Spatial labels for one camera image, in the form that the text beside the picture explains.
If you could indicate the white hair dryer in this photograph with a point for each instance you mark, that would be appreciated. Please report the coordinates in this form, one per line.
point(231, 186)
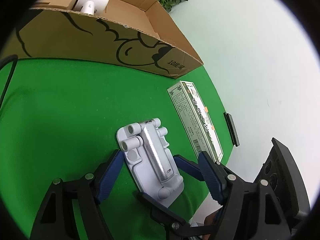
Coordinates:
point(91, 7)

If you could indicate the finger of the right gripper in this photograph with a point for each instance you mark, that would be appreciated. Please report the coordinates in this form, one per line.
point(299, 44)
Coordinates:
point(174, 225)
point(189, 167)

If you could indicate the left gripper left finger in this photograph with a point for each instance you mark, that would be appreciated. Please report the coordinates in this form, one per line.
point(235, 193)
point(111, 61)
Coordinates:
point(55, 218)

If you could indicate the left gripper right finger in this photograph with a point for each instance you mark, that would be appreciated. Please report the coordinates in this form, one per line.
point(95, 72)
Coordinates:
point(249, 210)

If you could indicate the white folding phone stand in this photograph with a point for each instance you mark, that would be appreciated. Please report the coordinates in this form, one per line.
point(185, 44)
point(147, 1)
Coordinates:
point(150, 161)

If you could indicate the large open cardboard box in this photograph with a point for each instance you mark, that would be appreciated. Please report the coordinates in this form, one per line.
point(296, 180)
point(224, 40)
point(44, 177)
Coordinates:
point(132, 33)

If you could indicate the green white medicine box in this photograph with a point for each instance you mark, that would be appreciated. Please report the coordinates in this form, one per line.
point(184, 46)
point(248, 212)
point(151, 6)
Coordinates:
point(195, 119)

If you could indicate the person hand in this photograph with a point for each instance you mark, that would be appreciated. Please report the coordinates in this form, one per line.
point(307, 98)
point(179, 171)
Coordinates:
point(210, 220)

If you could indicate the black clip on table edge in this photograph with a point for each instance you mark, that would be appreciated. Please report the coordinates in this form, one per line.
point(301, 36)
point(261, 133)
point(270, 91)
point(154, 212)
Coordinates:
point(232, 129)

